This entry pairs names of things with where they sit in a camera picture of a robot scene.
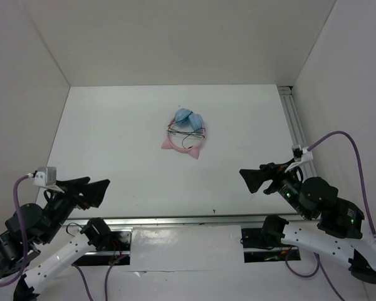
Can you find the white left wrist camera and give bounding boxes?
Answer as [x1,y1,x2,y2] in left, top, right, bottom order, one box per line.
[27,166,64,193]

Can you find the thin black headphone cable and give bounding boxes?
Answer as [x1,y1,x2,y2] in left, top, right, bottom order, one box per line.
[165,109,207,150]

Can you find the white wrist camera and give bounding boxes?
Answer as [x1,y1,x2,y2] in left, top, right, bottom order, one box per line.
[27,166,64,193]
[285,144,313,172]

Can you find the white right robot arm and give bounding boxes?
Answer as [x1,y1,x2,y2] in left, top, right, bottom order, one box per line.
[239,163,376,285]

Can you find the aluminium rail at table right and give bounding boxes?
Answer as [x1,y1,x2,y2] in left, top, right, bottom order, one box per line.
[277,85,319,179]

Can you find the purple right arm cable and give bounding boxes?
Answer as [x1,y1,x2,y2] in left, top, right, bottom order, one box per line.
[283,130,376,301]

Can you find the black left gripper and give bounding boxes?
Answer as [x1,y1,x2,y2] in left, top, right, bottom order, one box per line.
[41,176,110,243]

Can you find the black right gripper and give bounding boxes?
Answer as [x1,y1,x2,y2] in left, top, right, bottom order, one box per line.
[236,157,310,218]

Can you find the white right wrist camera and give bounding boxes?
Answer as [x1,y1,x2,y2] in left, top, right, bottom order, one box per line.
[285,144,313,172]

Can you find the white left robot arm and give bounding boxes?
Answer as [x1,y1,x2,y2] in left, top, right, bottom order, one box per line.
[0,173,111,300]

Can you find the pink and blue cat-ear headphones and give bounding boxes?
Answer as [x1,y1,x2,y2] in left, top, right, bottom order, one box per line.
[160,108,206,159]

